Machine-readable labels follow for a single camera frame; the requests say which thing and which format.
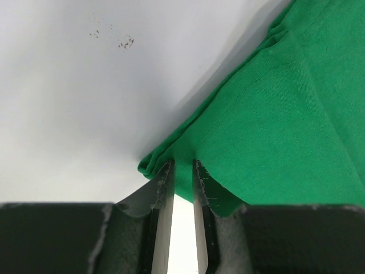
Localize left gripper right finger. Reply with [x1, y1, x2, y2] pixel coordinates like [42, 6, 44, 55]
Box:
[192, 160, 254, 273]

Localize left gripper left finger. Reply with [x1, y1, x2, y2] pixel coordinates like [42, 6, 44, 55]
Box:
[94, 160, 175, 273]

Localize green t shirt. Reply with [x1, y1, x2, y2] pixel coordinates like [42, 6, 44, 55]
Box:
[138, 1, 364, 206]

